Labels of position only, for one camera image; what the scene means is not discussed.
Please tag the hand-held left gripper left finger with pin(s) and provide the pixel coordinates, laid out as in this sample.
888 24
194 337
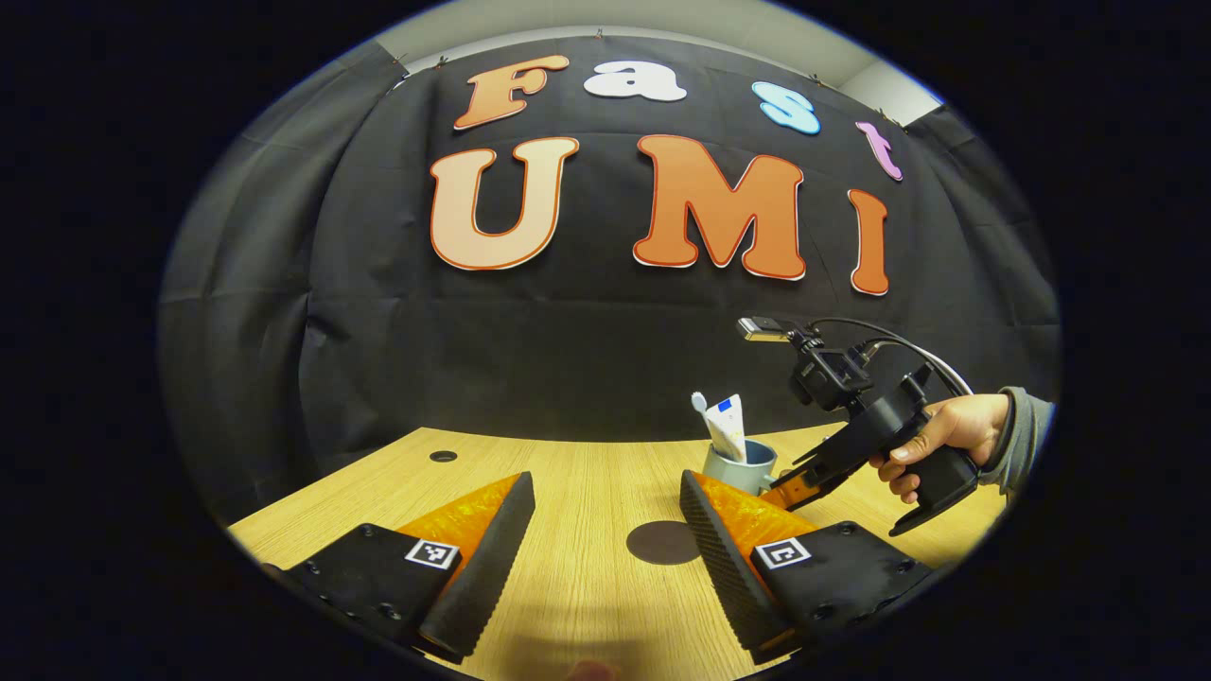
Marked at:
492 567

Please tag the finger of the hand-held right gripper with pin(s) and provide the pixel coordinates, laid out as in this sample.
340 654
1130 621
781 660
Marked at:
799 490

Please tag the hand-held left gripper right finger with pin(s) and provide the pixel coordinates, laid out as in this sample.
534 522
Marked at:
719 567

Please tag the dark round coaster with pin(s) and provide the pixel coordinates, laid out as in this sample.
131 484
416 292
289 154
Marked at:
662 544

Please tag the white toothpaste tube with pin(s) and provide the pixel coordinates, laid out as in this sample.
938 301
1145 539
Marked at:
728 430

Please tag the white toothbrush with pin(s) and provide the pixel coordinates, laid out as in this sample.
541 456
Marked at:
702 409

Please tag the light wooden desktop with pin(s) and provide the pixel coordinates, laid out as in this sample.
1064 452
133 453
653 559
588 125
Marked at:
587 492

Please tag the black backdrop cloth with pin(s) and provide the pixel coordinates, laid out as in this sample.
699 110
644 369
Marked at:
568 359

